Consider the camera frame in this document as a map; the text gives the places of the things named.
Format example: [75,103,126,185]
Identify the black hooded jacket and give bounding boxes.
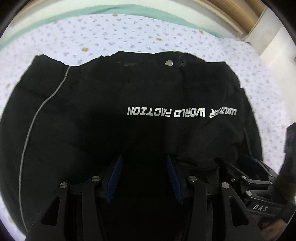
[1,52,262,240]

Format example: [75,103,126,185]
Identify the white floral quilt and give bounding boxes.
[1,14,293,171]

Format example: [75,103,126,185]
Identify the green bed sheet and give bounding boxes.
[1,1,225,48]

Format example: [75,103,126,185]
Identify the wooden striped headboard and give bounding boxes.
[195,0,266,35]

